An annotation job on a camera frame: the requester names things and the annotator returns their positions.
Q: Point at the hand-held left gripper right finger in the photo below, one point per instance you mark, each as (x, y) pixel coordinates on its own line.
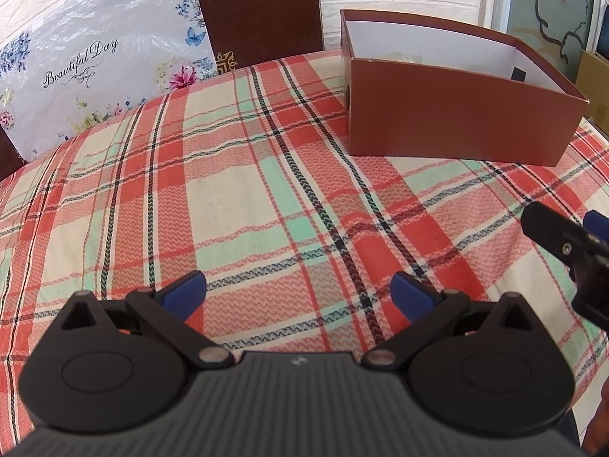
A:
(411, 297)

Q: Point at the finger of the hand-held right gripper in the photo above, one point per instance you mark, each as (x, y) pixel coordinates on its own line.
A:
(598, 223)
(547, 223)

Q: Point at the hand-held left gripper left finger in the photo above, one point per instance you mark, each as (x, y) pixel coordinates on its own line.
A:
(183, 295)

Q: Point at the brown cardboard box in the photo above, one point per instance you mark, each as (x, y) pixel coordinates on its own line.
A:
(452, 114)

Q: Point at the person's right forearm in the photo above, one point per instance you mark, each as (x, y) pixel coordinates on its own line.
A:
(600, 419)

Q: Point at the plaid tablecloth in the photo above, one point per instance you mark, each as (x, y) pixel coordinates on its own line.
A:
(214, 200)

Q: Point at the tan cardboard carton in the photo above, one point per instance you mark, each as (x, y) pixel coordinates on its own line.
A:
(594, 85)

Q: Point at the floral plastic bag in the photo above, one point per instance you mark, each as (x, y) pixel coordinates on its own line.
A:
(95, 81)

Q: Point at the cartoon wall panel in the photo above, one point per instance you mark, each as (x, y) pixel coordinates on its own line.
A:
(547, 9)

